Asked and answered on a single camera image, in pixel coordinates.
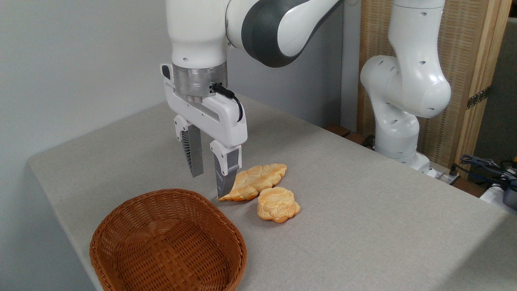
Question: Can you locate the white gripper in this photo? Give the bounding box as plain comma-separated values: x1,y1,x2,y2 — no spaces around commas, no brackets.
160,63,248,199

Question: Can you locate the round flower-shaped bread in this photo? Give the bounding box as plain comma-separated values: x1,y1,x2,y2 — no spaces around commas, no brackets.
257,187,301,224

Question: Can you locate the long braided bread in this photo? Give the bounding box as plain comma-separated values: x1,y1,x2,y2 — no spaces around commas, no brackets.
218,163,288,202

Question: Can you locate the brown woven wicker basket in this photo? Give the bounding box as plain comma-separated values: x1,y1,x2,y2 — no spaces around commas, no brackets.
89,188,247,291

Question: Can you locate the black metal screen hinge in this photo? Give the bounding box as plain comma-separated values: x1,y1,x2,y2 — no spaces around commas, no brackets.
467,86,492,110

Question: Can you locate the wooden folding screen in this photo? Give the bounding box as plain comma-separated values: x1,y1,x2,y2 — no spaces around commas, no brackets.
357,0,513,178

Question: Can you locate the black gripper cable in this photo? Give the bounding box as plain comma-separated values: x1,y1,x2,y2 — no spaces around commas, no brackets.
212,84,244,122

